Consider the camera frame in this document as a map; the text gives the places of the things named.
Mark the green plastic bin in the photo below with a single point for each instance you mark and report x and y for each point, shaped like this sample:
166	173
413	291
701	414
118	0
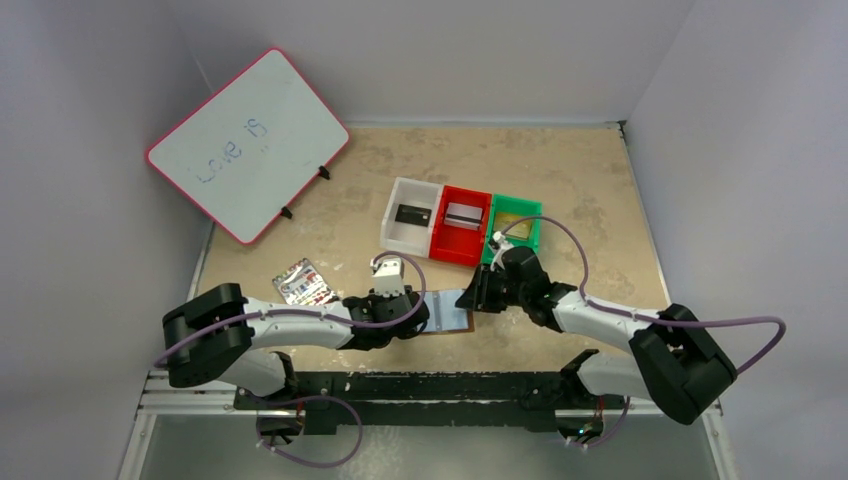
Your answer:
505	210

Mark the pack of coloured markers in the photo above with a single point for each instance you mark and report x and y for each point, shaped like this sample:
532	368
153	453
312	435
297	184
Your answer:
302	284

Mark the brown leather card holder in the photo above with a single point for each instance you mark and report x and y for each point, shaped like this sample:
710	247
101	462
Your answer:
445	317

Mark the silver credit card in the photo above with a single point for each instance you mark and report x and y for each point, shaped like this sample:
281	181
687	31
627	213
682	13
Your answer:
463	216

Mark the black credit card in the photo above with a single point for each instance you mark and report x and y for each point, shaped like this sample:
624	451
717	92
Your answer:
413	215

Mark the red plastic bin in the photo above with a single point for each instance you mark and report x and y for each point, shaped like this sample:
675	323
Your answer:
457	245

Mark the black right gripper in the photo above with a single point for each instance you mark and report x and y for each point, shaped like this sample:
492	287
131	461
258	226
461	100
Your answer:
486	291

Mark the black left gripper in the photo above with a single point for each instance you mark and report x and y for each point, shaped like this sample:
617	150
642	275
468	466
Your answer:
411	315

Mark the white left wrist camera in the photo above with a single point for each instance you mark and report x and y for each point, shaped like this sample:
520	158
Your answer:
388	276

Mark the gold credit card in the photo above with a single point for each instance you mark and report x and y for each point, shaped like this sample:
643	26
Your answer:
511	224

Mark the white plastic bin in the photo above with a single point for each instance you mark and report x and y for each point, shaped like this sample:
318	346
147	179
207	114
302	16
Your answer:
409	239

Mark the pink framed whiteboard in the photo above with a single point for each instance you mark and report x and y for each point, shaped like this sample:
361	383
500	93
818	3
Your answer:
253	147

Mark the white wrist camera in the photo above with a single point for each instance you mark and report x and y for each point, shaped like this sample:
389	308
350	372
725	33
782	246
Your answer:
388	276
498	244

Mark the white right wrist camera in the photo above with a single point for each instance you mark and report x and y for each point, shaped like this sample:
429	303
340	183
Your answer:
498	244

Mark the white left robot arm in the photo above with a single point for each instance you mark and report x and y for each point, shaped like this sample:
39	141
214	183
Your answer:
222	335

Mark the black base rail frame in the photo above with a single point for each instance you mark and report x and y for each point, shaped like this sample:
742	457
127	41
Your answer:
321	401

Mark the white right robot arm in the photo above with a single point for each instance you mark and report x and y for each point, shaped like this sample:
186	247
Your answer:
665	356

